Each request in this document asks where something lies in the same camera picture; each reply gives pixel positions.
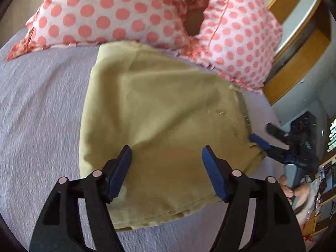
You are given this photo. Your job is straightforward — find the khaki tan pants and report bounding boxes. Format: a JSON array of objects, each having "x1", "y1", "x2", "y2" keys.
[{"x1": 79, "y1": 42, "x2": 265, "y2": 231}]

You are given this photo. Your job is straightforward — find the person's right hand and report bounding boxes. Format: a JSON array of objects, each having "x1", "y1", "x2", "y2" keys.
[{"x1": 278, "y1": 174, "x2": 312, "y2": 207}]

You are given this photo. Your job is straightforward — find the right pink polka-dot pillow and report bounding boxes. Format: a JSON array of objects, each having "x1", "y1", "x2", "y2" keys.
[{"x1": 179, "y1": 0, "x2": 282, "y2": 93}]

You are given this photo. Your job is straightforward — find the pink polka-dot pillow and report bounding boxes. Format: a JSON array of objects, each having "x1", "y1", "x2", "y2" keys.
[
  {"x1": 179, "y1": 0, "x2": 282, "y2": 93},
  {"x1": 8, "y1": 0, "x2": 203, "y2": 59}
]

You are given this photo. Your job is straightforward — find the grey lavender bed sheet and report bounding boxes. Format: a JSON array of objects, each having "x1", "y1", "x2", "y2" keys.
[{"x1": 1, "y1": 29, "x2": 286, "y2": 251}]

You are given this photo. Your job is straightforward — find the left pink polka-dot pillow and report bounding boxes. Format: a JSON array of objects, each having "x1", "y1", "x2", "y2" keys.
[{"x1": 8, "y1": 0, "x2": 203, "y2": 59}]

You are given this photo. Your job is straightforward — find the wooden door frame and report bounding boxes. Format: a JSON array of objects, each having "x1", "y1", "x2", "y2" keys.
[{"x1": 264, "y1": 0, "x2": 335, "y2": 105}]

